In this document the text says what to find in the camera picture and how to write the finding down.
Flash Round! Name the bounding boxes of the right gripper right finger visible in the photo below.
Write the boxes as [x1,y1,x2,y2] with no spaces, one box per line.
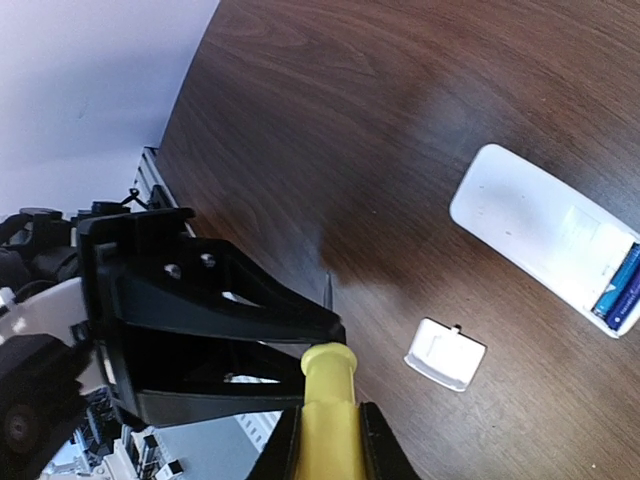
[359,402,420,480]

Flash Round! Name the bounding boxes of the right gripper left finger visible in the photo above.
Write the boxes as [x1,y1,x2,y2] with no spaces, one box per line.
[247,407,302,480]

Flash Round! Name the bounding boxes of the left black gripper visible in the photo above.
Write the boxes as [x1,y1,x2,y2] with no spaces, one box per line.
[77,208,346,427]

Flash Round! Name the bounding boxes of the yellow handled screwdriver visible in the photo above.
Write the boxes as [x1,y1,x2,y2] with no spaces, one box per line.
[294,272,369,480]

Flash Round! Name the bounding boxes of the white battery cover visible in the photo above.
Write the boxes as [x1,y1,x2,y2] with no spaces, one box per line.
[404,318,487,393]

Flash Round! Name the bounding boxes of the white remote control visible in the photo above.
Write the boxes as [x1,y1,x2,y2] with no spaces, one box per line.
[449,144,639,339]

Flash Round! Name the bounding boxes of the blue battery in remote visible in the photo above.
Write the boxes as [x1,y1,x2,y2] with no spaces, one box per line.
[592,243,639,317]

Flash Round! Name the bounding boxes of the purple battery in remote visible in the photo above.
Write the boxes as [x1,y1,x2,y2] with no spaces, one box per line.
[605,276,639,331]

